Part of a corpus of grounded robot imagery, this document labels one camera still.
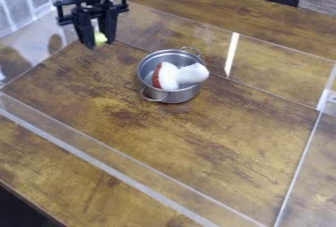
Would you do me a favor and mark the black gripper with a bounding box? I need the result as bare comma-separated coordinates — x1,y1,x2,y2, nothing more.
54,0,128,49

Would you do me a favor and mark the small metal pot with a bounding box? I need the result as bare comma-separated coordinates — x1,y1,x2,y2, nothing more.
136,47,211,104

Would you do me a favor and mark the white mushroom toy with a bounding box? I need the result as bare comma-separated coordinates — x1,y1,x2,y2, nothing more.
152,62,211,90

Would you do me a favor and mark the clear acrylic barrier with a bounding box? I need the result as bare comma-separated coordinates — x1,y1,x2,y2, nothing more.
0,91,336,227

